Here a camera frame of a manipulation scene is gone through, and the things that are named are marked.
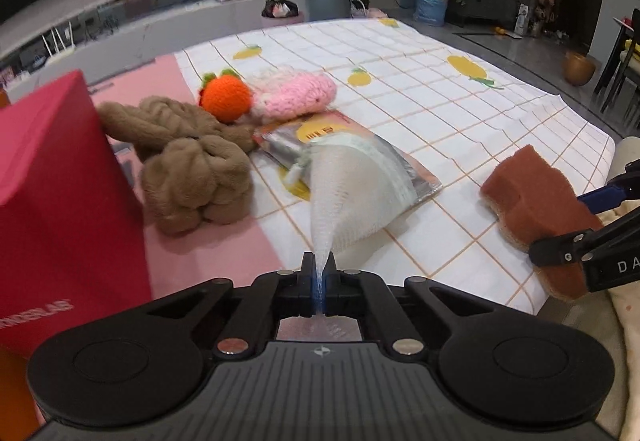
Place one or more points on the white marble tv console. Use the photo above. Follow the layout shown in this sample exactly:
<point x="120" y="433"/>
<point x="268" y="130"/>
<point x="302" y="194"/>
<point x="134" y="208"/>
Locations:
<point x="143" y="40"/>

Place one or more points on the white mesh cloth bag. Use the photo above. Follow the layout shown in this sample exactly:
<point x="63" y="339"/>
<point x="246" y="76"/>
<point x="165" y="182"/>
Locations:
<point x="341" y="214"/>

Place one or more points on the blue water jug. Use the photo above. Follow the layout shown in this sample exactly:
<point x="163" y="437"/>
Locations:
<point x="431" y="12"/>

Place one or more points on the orange crochet ball toy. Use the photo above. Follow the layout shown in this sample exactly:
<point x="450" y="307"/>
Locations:
<point x="225" y="96"/>

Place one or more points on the red Wonderlab cube box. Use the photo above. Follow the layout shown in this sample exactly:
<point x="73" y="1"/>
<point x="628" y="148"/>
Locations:
<point x="72" y="229"/>

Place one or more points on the silver snack packet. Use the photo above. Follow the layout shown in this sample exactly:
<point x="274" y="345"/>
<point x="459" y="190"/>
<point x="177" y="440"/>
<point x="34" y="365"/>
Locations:
<point x="352" y="152"/>

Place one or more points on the pink waste basket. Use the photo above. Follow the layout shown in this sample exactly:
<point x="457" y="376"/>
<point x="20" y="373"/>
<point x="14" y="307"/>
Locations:
<point x="278" y="13"/>

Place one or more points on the brown plush toy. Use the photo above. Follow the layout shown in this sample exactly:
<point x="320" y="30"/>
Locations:
<point x="195" y="169"/>

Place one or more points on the white wifi router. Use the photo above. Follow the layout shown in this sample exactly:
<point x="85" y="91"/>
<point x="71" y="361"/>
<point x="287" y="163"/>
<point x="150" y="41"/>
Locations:
<point x="59" y="42"/>

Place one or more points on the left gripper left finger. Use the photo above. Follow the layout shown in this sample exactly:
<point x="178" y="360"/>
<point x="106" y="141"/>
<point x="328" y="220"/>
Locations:
<point x="258" y="309"/>

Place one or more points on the pink crochet hat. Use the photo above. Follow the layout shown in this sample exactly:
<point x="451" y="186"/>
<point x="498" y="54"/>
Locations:
<point x="282" y="95"/>

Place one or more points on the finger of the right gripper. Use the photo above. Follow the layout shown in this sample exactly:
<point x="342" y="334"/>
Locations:
<point x="621" y="188"/>
<point x="614" y="242"/>

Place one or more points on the checkered fruit print blanket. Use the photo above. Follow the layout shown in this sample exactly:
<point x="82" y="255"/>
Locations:
<point x="401" y="84"/>

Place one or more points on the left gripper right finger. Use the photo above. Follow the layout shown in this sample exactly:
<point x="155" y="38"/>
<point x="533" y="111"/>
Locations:
<point x="364" y="297"/>

